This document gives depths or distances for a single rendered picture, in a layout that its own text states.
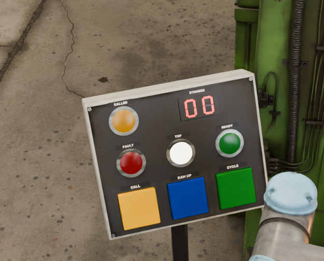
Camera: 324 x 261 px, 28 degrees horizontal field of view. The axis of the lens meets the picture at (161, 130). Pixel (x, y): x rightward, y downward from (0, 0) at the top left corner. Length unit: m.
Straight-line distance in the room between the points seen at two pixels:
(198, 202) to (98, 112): 0.27
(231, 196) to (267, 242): 0.41
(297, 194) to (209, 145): 0.38
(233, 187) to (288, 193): 0.38
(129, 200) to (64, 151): 1.63
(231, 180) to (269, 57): 0.31
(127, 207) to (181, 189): 0.11
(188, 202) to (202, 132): 0.14
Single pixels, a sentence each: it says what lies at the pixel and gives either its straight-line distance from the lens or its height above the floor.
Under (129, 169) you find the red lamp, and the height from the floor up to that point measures 1.08.
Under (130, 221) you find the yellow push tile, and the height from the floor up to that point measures 0.99.
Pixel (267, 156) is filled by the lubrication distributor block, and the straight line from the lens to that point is 1.63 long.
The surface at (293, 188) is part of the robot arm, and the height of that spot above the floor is 1.29.
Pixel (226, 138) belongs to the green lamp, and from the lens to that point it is 1.29.
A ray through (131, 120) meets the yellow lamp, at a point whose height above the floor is 1.16.
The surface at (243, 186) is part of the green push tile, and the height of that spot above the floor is 1.01.
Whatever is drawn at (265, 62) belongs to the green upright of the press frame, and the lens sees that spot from 1.48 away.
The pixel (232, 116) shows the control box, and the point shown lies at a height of 1.13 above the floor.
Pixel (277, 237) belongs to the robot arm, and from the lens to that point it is 0.92.
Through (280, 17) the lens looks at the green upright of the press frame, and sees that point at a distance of 1.41.
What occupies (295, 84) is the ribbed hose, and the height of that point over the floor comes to 1.07.
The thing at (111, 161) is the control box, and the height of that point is 1.10.
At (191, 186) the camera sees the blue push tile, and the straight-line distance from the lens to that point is 1.30.
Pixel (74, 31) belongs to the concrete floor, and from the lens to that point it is 3.61.
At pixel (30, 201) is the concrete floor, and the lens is 2.72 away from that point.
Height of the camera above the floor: 2.00
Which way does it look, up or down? 43 degrees down
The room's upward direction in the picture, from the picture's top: 4 degrees counter-clockwise
